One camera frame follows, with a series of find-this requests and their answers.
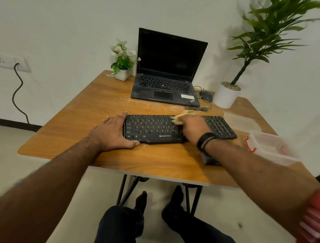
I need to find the person's right hand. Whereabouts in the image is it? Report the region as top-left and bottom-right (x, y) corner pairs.
(177, 114), (212, 146)

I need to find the black keyboard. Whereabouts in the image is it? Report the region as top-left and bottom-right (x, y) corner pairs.
(122, 114), (238, 145)

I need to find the black computer mouse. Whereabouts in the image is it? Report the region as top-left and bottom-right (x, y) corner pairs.
(199, 90), (213, 103)

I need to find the tall green plant white pot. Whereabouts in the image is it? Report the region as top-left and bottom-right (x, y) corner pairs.
(212, 0), (320, 109)

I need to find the red right sleeve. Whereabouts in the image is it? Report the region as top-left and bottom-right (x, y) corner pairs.
(295, 189), (320, 243)

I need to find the small black brush tool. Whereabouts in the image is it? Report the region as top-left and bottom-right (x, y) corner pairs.
(200, 151), (222, 167)

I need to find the person's left hand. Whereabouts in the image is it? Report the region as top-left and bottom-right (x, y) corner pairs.
(87, 111), (140, 153)

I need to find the black skirting board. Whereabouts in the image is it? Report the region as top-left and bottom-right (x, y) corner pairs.
(0, 118), (42, 133)

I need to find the clear plastic container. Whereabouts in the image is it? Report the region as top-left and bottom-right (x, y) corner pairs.
(244, 130), (300, 167)

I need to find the person's right forearm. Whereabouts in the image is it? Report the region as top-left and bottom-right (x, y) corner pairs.
(205, 139), (320, 237)

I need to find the clear plastic container lid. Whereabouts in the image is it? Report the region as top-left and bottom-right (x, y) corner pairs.
(223, 112), (262, 133)

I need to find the small white flower pot plant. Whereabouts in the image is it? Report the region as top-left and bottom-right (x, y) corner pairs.
(110, 38), (142, 81)

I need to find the person's leg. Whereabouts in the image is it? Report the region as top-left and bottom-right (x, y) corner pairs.
(161, 185), (237, 243)
(94, 191), (148, 243)

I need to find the yellow cleaning cloth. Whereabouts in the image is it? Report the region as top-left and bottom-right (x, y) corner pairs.
(170, 111), (198, 125)

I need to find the white wall socket panel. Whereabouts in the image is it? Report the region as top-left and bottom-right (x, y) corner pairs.
(0, 54), (32, 73)

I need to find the person's right leg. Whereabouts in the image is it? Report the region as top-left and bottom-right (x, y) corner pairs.
(161, 185), (237, 243)

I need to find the black mouse cable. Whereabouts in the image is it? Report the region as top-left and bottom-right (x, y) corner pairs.
(193, 86), (213, 109)

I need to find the black power cable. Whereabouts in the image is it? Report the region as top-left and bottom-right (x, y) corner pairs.
(12, 63), (30, 125)

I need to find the black laptop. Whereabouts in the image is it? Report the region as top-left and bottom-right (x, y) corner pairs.
(130, 27), (208, 108)

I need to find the black wristband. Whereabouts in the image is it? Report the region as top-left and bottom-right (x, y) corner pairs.
(196, 132), (218, 152)

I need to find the black metal table frame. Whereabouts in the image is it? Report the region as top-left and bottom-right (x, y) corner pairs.
(116, 174), (203, 216)

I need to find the person's left forearm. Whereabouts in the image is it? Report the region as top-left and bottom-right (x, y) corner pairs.
(0, 139), (103, 243)

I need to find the person's left leg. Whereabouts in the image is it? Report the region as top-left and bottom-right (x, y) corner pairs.
(94, 191), (148, 243)

